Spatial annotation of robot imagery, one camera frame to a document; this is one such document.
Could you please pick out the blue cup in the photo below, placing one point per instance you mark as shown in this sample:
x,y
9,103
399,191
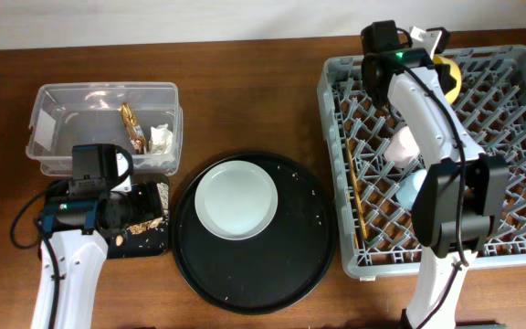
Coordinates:
x,y
409,188

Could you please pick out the pink cup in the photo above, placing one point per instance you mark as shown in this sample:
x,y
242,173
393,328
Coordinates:
x,y
402,149

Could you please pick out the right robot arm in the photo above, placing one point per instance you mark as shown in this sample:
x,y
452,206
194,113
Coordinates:
x,y
459,205

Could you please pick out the clear plastic bin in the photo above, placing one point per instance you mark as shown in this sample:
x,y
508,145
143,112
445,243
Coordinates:
x,y
69,114

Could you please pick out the grey dishwasher rack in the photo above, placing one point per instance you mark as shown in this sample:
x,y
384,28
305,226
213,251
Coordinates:
x,y
491,105

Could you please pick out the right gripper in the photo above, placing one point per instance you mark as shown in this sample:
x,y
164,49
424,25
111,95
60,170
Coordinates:
x,y
446,81

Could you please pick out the food scraps pile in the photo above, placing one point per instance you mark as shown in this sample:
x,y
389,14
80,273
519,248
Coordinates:
x,y
149,224

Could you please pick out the grey plate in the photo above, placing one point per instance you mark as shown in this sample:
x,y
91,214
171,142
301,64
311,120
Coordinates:
x,y
236,200

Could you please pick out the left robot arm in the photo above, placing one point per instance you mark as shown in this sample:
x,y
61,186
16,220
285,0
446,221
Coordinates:
x,y
72,262

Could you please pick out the yellow bowl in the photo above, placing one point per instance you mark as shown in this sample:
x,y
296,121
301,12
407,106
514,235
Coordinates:
x,y
452,97

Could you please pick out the gold snack wrapper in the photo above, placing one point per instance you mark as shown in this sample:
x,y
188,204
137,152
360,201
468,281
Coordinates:
x,y
133,129

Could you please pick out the wooden chopstick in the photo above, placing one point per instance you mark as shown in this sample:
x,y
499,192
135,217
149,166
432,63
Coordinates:
x,y
351,200
356,191

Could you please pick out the large white napkin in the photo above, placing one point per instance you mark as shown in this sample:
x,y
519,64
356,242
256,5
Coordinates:
x,y
161,140

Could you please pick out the black rectangular tray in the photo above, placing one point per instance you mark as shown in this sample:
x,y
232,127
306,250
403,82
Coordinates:
x,y
89,215

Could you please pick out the round black serving tray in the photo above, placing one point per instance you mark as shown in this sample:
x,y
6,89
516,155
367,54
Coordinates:
x,y
276,268

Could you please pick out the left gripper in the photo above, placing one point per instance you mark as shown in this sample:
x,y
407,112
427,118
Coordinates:
x,y
149,202

